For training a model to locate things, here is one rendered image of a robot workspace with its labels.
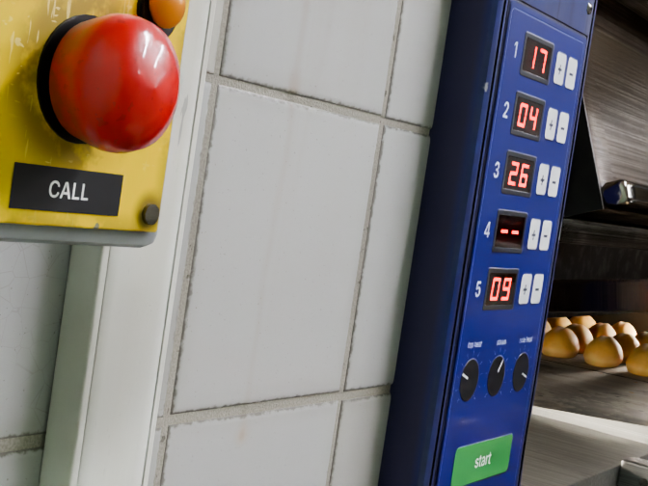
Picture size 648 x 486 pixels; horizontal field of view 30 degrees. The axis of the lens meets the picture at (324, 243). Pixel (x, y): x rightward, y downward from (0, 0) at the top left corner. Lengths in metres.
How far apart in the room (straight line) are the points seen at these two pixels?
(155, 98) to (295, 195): 0.26
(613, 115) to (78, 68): 0.71
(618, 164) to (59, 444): 0.61
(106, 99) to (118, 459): 0.20
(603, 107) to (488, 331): 0.29
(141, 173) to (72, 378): 0.11
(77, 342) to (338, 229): 0.21
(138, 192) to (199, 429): 0.20
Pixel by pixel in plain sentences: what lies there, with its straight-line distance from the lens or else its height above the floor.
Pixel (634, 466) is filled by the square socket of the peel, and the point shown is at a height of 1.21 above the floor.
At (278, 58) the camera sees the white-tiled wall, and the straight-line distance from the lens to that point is 0.57.
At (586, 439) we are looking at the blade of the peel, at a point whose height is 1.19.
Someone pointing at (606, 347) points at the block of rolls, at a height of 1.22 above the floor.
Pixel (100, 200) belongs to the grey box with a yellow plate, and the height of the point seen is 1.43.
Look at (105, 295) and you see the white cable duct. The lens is 0.47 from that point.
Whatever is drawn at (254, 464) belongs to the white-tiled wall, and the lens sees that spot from 0.61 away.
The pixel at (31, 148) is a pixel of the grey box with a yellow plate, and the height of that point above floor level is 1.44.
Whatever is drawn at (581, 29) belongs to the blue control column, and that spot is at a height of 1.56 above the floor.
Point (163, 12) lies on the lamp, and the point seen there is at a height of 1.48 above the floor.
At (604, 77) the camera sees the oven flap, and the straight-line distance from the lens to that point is 1.00.
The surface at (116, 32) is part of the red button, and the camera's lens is 0.34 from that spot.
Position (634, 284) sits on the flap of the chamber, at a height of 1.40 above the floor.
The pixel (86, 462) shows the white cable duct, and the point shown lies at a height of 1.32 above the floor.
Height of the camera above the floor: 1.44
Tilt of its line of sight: 3 degrees down
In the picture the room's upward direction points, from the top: 8 degrees clockwise
